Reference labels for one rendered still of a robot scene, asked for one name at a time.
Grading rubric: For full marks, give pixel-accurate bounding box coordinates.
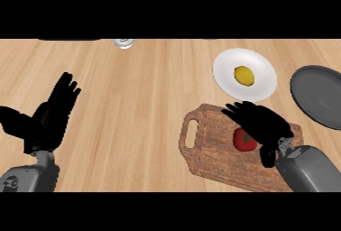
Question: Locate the dark grey pan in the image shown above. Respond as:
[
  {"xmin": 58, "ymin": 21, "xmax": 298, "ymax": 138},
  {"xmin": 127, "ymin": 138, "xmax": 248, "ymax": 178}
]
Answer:
[{"xmin": 290, "ymin": 64, "xmax": 341, "ymax": 132}]

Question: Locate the red tomato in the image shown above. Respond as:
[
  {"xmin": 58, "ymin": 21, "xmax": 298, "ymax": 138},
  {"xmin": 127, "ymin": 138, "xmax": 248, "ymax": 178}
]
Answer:
[{"xmin": 232, "ymin": 127, "xmax": 260, "ymax": 152}]

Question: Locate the white plate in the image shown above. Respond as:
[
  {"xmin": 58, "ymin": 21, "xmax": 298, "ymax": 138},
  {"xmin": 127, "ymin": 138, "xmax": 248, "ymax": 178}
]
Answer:
[{"xmin": 211, "ymin": 48, "xmax": 279, "ymax": 103}]

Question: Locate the yellow lemon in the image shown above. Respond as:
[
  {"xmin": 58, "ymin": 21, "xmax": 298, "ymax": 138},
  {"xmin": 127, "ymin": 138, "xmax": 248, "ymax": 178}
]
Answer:
[{"xmin": 234, "ymin": 65, "xmax": 257, "ymax": 88}]

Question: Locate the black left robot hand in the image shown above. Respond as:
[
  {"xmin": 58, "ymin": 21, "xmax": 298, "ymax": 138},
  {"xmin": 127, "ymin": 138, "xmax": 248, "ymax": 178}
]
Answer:
[{"xmin": 0, "ymin": 71, "xmax": 83, "ymax": 155}]

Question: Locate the brown wooden cutting board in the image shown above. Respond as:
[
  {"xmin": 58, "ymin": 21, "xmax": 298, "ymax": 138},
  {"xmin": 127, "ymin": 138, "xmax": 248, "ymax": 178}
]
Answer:
[{"xmin": 179, "ymin": 103, "xmax": 307, "ymax": 193}]

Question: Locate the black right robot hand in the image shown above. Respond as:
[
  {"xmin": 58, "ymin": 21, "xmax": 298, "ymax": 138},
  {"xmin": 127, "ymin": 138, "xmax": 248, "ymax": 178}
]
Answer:
[{"xmin": 220, "ymin": 100, "xmax": 296, "ymax": 169}]

